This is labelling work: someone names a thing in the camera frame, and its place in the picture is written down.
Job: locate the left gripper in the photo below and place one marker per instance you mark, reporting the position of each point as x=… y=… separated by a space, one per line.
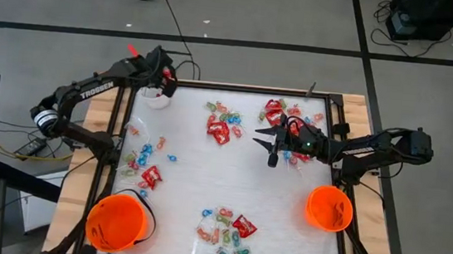
x=155 y=64

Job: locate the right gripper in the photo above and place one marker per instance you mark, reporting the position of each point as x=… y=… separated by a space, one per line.
x=304 y=143

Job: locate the red candy packet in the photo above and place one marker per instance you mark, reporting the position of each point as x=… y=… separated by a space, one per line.
x=273 y=105
x=222 y=137
x=151 y=176
x=244 y=226
x=294 y=129
x=168 y=73
x=301 y=157
x=274 y=117
x=217 y=128

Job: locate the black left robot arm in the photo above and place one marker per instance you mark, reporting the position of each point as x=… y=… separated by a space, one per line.
x=96 y=89

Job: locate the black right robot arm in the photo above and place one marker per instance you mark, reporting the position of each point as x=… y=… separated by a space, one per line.
x=374 y=147

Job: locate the small orange halloween bucket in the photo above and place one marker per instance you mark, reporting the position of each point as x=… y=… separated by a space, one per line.
x=327 y=205

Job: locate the large orange halloween bucket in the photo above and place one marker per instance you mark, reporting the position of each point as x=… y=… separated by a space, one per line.
x=116 y=222

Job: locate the white plastic bucket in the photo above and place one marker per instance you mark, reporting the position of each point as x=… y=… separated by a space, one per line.
x=153 y=100

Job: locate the red tag strip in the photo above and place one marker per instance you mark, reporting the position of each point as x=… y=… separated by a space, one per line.
x=133 y=50

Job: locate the small grey rod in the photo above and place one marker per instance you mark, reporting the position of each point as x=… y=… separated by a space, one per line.
x=310 y=90

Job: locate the white work surface sheet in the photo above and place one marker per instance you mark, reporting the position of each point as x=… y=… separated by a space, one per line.
x=276 y=215

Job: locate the white paper scrap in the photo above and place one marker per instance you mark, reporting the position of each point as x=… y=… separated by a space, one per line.
x=206 y=21

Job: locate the green lollipop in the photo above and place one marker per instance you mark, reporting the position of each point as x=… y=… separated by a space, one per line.
x=128 y=172
x=129 y=157

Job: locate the black power adapter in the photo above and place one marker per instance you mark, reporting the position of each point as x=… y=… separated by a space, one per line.
x=31 y=146

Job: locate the white cabinet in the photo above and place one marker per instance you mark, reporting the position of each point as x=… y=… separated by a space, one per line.
x=39 y=213

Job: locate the large black equipment case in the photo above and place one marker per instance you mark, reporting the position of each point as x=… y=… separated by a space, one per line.
x=428 y=17

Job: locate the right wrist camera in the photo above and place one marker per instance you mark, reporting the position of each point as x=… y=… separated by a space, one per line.
x=272 y=160

